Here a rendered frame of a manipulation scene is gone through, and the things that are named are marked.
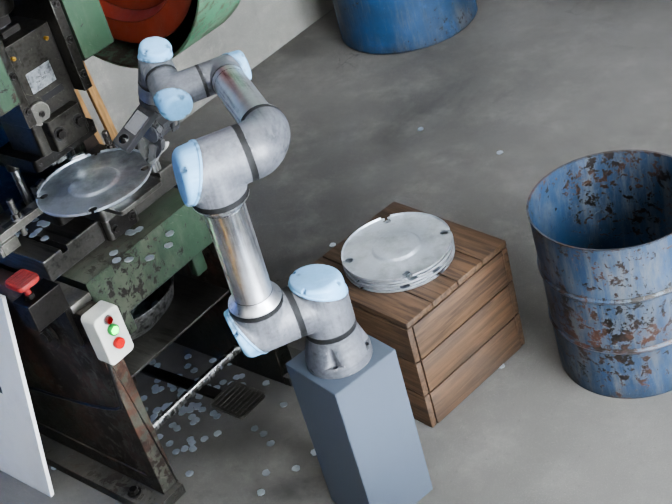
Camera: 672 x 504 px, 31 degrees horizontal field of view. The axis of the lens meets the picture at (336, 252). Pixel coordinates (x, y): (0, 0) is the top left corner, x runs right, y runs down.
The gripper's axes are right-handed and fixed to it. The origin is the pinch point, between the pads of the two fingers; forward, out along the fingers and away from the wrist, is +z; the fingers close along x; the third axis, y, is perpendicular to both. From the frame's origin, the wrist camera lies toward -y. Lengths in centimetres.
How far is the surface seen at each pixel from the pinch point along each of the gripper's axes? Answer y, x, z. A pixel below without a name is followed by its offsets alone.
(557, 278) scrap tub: 39, -94, 4
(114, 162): -1.4, 9.6, 5.9
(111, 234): -14.4, -1.2, 13.4
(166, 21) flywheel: 22.9, 14.4, -21.2
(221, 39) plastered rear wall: 152, 93, 110
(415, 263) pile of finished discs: 30, -62, 16
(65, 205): -20.0, 8.0, 5.2
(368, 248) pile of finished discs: 31, -48, 23
